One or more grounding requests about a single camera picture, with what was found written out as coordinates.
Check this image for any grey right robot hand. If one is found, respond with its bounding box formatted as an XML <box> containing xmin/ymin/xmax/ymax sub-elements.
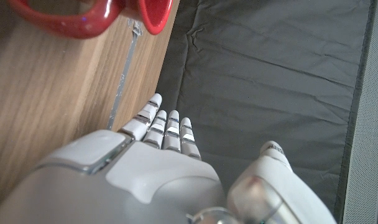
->
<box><xmin>0</xmin><ymin>93</ymin><xmax>338</xmax><ymax>224</ymax></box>

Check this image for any red speckled enamel cup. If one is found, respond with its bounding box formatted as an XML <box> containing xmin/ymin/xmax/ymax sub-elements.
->
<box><xmin>7</xmin><ymin>0</ymin><xmax>174</xmax><ymax>40</ymax></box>

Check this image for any grey tape outline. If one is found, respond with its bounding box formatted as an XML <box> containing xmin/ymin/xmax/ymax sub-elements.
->
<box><xmin>106</xmin><ymin>18</ymin><xmax>144</xmax><ymax>131</ymax></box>

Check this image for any black backdrop curtain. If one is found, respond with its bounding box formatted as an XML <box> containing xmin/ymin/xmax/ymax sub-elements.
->
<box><xmin>155</xmin><ymin>0</ymin><xmax>377</xmax><ymax>216</ymax></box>

